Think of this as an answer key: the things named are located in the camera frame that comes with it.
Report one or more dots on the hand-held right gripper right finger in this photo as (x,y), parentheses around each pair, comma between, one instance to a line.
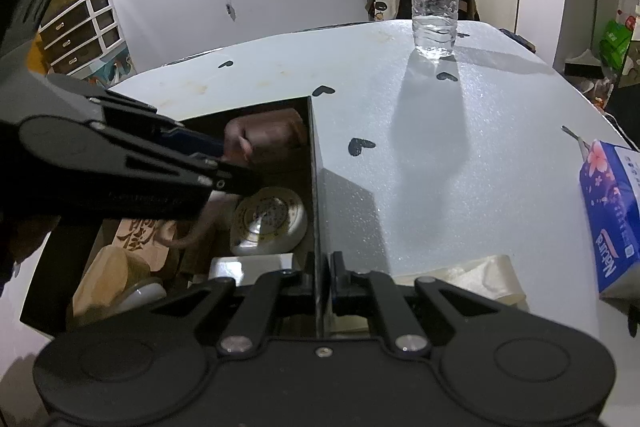
(340,292)

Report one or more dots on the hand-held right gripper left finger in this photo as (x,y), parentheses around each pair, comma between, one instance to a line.
(287,283)

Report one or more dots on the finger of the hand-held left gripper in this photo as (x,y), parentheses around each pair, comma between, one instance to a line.
(200,169)
(165,132)

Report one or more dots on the white rectangular block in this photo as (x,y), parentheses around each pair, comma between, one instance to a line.
(250,268)

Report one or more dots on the black box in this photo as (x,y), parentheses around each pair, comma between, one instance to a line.
(312,187)

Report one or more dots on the carved wooden plaque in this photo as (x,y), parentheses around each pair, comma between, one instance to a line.
(142,247)

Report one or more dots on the round wooden piece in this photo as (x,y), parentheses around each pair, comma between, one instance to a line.
(105,279)

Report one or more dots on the white disc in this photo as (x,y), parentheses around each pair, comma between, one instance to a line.
(142,296)

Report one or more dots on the beige folded paper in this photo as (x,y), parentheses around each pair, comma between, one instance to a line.
(465,277)

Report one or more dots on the dark drawer cabinet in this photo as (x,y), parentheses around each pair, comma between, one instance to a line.
(80,32)

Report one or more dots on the white heart-print tablecloth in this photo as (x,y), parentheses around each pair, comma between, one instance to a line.
(425,157)

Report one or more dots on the white cartoon tote bag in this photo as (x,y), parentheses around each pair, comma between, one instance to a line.
(386,7)

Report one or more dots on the blue tissue pack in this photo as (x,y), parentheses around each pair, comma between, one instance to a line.
(612,227)

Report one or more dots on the green shopping bag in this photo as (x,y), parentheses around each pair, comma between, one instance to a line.
(616,43)

